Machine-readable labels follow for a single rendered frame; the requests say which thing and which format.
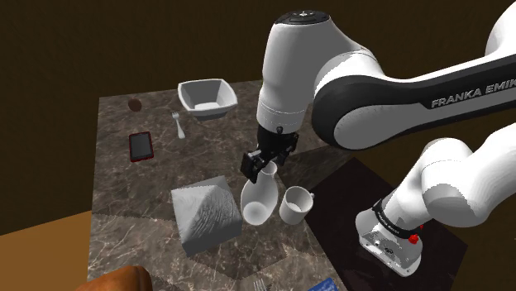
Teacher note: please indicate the dark robot stand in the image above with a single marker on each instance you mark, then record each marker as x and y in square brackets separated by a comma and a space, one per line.
[346, 225]

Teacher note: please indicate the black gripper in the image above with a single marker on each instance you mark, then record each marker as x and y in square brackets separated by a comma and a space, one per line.
[274, 143]

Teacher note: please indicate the grey box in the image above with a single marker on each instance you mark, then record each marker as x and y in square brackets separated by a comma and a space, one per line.
[205, 215]

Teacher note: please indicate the white vase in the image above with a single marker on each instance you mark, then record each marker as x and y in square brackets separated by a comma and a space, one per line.
[260, 201]

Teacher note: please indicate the white mug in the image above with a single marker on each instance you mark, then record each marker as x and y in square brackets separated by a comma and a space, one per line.
[294, 207]

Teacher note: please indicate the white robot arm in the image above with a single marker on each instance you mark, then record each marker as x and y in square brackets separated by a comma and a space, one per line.
[298, 60]

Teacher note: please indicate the blue book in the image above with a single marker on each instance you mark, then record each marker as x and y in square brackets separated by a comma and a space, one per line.
[323, 285]

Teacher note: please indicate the silver fork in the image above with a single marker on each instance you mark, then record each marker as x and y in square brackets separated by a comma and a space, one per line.
[180, 129]
[261, 285]

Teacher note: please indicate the brown leather seat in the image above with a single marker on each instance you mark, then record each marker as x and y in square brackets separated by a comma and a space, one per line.
[117, 280]

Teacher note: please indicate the white square bowl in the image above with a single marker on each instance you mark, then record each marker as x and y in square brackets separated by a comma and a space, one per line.
[207, 98]

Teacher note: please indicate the brown egg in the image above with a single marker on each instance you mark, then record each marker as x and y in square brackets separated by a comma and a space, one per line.
[135, 105]

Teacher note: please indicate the red-cased phone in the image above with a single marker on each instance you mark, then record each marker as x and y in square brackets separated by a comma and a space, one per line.
[141, 146]

